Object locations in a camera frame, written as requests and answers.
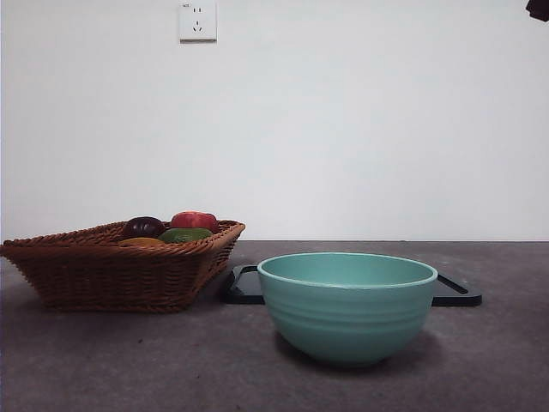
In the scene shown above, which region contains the teal ceramic bowl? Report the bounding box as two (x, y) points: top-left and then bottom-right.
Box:
(256, 251), (439, 368)

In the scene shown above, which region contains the yellow-orange fruit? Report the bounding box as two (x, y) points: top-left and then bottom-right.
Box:
(118, 237), (166, 247)

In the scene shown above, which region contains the dark rectangular tray plate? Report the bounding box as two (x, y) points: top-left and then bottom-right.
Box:
(220, 264), (483, 307)

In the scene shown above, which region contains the red apple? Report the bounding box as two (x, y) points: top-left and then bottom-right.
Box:
(170, 210), (219, 234)

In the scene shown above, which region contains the green fruit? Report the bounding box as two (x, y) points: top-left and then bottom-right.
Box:
(157, 227), (214, 245)

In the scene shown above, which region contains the dark purple round fruit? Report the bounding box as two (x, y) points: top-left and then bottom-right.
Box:
(123, 215), (166, 239)

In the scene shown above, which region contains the brown wicker basket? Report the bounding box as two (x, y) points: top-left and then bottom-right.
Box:
(0, 219), (246, 313)

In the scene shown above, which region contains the white wall socket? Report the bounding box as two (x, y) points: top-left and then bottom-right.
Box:
(178, 1), (218, 43)

